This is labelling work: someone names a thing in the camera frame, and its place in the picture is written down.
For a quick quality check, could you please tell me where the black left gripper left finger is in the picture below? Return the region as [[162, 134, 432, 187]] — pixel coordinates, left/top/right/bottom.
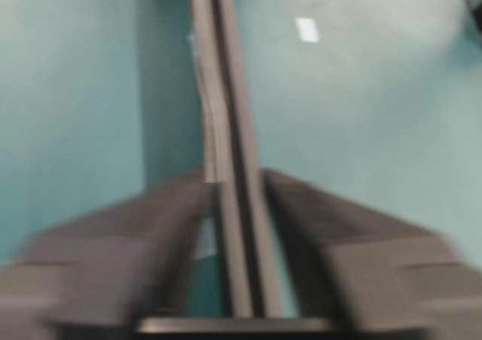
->
[[1, 169, 213, 339]]

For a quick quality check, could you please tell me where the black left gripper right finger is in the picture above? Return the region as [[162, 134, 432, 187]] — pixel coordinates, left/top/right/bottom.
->
[[263, 169, 481, 339]]

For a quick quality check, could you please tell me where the clear tape piece lower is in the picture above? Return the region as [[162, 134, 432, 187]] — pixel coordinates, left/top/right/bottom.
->
[[295, 17, 320, 43]]

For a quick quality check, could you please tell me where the long black aluminium rail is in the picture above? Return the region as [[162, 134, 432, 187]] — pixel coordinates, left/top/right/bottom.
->
[[189, 0, 283, 319]]

